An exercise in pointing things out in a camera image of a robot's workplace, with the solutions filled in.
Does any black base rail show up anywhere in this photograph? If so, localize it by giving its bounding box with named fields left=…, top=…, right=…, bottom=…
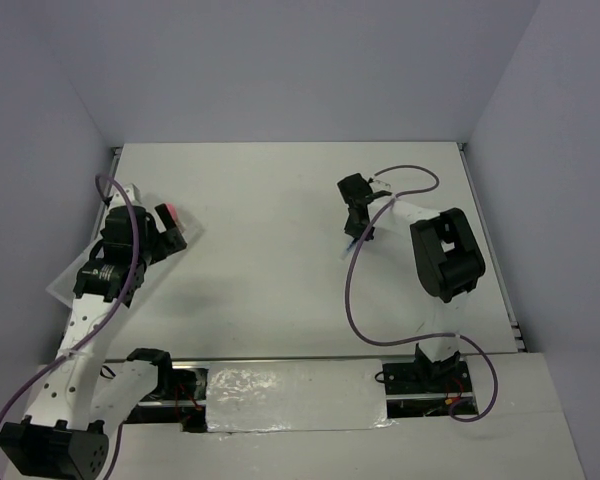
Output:
left=126, top=357, right=478, bottom=434

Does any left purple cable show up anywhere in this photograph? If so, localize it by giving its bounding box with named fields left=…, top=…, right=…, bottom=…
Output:
left=0, top=173, right=142, bottom=479

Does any pink cap glue stick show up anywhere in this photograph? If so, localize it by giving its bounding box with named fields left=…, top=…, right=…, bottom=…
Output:
left=164, top=203, right=186, bottom=232

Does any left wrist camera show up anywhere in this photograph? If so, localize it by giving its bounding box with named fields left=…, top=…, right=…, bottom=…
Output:
left=109, top=184, right=142, bottom=208

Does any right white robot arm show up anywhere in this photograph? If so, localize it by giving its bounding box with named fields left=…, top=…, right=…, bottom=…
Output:
left=337, top=173, right=486, bottom=391

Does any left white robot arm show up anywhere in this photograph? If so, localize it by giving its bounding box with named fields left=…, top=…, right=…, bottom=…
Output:
left=0, top=203, right=188, bottom=479

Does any silver foil covered panel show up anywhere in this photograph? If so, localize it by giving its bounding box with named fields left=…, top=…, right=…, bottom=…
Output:
left=206, top=359, right=391, bottom=433

